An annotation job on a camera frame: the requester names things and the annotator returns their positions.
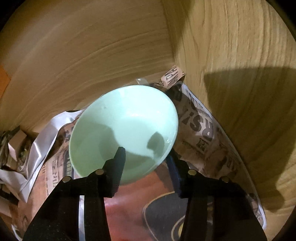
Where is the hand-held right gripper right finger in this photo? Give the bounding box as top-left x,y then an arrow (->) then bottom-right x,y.
165,154 -> 266,241

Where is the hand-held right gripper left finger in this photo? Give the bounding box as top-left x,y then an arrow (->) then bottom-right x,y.
23,147 -> 126,241

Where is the pale green bowl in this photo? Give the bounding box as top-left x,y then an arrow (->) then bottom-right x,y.
69,85 -> 179,186

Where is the newspaper print tablecloth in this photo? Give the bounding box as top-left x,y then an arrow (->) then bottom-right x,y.
9,66 -> 267,241

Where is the silver foil wrapper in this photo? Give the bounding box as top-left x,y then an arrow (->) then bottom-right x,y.
0,110 -> 84,202

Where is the small white box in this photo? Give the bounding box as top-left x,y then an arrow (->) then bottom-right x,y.
8,131 -> 38,153

